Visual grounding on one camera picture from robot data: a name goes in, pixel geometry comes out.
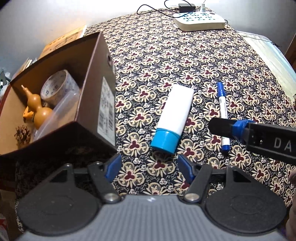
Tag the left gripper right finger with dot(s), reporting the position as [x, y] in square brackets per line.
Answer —
[187, 168]

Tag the finger of the right gripper blue tape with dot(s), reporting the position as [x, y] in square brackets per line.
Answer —
[234, 129]

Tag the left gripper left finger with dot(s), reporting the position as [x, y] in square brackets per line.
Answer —
[112, 167]

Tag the blue white marker pen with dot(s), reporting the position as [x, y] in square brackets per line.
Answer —
[223, 114]

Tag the white tube blue cap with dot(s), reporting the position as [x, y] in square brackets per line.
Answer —
[173, 119]

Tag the brown calabash gourd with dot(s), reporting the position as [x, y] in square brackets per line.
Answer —
[35, 105]

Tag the brown cardboard box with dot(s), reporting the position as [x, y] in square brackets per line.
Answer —
[89, 62]

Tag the light green mat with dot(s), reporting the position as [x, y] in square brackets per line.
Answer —
[274, 59]

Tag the small pine cone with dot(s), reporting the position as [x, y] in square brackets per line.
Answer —
[22, 135]

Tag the patterned tape roll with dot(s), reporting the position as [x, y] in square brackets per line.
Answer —
[57, 86]

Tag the yellow tape measure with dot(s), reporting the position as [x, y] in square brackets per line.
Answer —
[27, 115]

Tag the floral patterned tablecloth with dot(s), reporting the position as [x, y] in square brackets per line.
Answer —
[150, 56]

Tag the white power strip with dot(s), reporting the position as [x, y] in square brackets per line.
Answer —
[198, 21]

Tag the black power adapter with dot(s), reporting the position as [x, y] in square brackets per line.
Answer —
[186, 8]

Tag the stack of books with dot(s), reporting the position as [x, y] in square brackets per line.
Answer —
[25, 65]

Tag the yellow book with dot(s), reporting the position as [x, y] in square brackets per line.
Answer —
[63, 40]

